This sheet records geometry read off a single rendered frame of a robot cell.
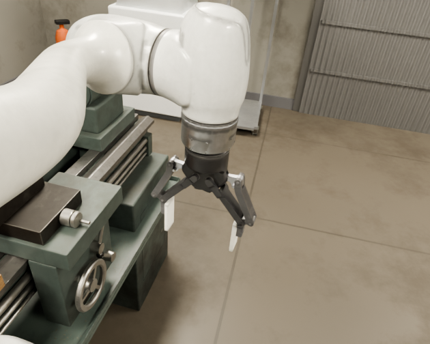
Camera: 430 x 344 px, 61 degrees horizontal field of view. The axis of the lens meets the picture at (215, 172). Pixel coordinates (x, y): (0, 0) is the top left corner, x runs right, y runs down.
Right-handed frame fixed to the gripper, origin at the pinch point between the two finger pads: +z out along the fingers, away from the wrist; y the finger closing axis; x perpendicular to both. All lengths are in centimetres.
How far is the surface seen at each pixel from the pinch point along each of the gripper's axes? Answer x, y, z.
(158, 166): 74, -47, 43
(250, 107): 281, -51, 101
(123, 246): 36, -43, 57
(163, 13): 233, -122, 17
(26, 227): -2.0, -43.8, 14.4
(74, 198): 12.7, -41.1, 15.1
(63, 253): -2.1, -33.9, 18.9
